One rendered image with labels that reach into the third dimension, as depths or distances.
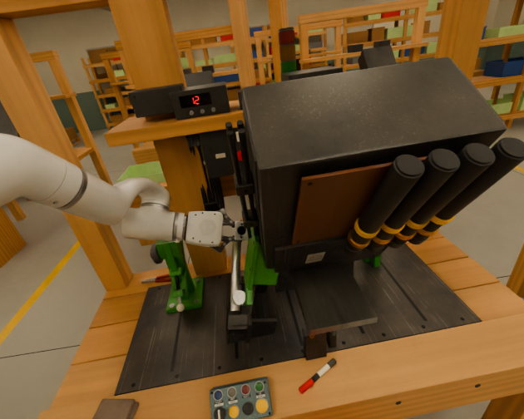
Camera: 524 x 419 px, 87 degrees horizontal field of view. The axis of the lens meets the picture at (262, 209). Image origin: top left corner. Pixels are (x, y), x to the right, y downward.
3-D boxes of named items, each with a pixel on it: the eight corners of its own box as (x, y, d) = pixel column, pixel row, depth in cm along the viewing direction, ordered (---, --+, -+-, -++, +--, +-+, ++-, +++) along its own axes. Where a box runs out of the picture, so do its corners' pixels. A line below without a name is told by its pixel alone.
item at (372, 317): (377, 326, 64) (378, 317, 63) (309, 339, 63) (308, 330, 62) (323, 233, 98) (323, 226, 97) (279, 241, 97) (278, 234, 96)
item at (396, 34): (452, 96, 742) (474, -7, 633) (335, 114, 736) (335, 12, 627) (440, 94, 790) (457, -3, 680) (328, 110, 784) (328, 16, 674)
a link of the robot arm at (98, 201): (61, 138, 58) (153, 193, 86) (40, 209, 53) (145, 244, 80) (96, 131, 56) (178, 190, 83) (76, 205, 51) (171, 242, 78)
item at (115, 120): (196, 118, 939) (179, 42, 829) (108, 131, 933) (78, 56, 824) (199, 115, 986) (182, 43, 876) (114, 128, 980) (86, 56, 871)
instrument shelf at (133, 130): (410, 100, 83) (412, 86, 81) (108, 147, 79) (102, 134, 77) (371, 91, 105) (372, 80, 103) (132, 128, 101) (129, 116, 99)
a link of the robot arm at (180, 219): (171, 240, 74) (183, 241, 74) (175, 208, 76) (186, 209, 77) (173, 244, 81) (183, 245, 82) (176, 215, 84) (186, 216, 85)
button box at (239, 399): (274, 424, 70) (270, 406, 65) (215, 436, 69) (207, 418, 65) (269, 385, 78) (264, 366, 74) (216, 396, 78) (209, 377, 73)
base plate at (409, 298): (481, 325, 84) (482, 320, 83) (116, 398, 79) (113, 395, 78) (402, 244, 121) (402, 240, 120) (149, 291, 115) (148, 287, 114)
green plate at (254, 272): (273, 300, 81) (286, 241, 71) (245, 301, 80) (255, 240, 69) (268, 274, 91) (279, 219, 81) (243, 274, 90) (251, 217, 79)
